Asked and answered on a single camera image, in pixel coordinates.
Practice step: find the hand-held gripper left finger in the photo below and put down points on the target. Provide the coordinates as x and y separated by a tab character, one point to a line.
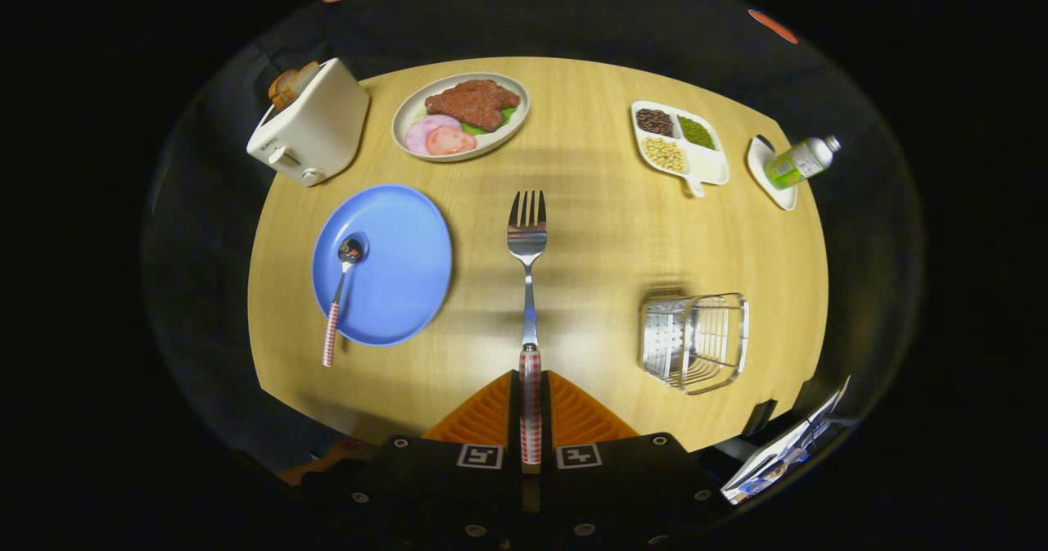
515	420

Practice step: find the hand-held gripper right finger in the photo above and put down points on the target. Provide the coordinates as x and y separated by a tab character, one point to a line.
546	420

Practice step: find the blue round plate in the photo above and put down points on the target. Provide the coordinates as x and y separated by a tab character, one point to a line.
401	264

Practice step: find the red tomato slice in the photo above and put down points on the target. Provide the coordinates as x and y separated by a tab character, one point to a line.
450	142

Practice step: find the pile of yellow beans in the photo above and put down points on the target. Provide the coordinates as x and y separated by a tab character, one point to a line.
664	154

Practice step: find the green lettuce leaf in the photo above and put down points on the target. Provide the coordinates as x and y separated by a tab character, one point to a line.
472	128

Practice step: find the white divided tray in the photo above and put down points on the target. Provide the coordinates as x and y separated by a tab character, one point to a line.
708	166

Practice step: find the pink ham slice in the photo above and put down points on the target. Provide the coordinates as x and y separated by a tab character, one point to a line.
422	132

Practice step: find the pile of dark brown beans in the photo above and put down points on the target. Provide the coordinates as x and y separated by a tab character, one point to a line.
654	121

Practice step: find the brown meat patty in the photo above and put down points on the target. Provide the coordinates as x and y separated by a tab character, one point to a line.
475	102

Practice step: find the beige oval food plate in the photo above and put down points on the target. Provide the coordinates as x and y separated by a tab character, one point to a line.
409	117

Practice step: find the small white dish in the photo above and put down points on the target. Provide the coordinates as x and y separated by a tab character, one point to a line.
778	195

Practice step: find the pile of green beans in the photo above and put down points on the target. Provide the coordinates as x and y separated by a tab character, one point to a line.
696	132

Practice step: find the white toaster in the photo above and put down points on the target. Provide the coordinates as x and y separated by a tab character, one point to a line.
315	133

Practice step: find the silver bottle with green label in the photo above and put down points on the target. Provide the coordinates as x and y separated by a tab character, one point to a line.
798	162

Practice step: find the brown bread slice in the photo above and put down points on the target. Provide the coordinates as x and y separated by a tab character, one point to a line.
291	84

